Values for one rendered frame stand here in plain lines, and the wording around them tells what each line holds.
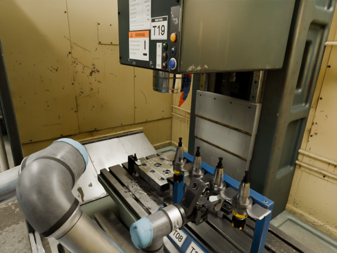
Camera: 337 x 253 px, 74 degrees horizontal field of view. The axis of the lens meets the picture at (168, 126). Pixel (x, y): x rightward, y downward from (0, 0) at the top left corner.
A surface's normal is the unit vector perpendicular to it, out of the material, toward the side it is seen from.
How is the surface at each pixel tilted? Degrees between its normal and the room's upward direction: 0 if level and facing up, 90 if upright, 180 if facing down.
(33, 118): 90
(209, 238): 0
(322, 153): 90
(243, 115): 90
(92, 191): 24
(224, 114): 92
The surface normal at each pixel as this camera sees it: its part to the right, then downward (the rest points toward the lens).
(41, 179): 0.25, -0.54
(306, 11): 0.59, 0.29
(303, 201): -0.80, 0.17
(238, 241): 0.04, -0.94
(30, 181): -0.09, -0.45
